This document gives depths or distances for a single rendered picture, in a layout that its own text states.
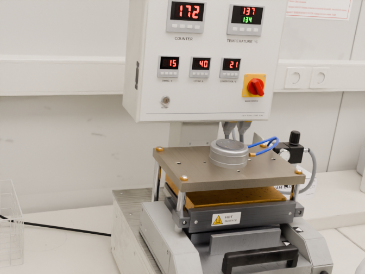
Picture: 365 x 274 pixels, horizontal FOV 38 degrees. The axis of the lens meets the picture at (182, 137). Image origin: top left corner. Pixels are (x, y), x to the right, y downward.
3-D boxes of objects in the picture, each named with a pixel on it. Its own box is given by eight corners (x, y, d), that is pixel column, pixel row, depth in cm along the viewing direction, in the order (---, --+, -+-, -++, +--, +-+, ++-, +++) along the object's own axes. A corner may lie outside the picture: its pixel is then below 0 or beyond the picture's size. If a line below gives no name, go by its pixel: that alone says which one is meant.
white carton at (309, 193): (236, 190, 173) (238, 169, 170) (291, 182, 183) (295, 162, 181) (256, 206, 163) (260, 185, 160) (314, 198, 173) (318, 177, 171)
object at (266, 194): (164, 186, 117) (168, 145, 114) (252, 180, 125) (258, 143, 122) (192, 224, 102) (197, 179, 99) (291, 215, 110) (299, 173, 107)
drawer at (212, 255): (155, 218, 121) (158, 187, 118) (241, 211, 129) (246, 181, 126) (205, 297, 95) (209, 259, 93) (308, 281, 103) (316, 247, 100)
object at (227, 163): (141, 174, 122) (145, 120, 117) (260, 168, 133) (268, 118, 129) (177, 226, 101) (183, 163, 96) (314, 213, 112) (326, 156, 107)
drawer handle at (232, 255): (220, 270, 97) (223, 251, 96) (291, 261, 102) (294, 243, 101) (225, 276, 95) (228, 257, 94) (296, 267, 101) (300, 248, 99)
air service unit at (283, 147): (248, 185, 134) (257, 129, 129) (297, 181, 139) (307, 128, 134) (258, 194, 129) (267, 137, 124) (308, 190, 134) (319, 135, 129)
